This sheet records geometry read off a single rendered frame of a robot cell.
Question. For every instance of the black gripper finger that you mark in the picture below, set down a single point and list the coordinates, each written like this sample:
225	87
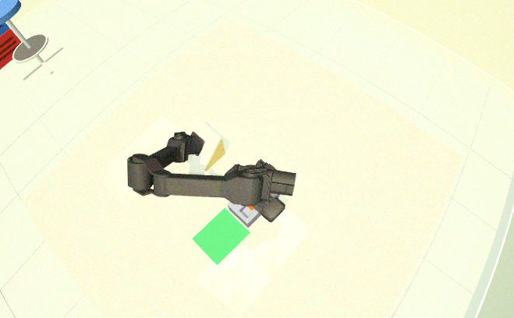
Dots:
257	208

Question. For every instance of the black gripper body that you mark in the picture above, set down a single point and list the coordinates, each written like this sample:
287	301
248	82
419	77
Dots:
271	209

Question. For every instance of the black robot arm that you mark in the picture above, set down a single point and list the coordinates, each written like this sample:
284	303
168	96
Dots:
246	185

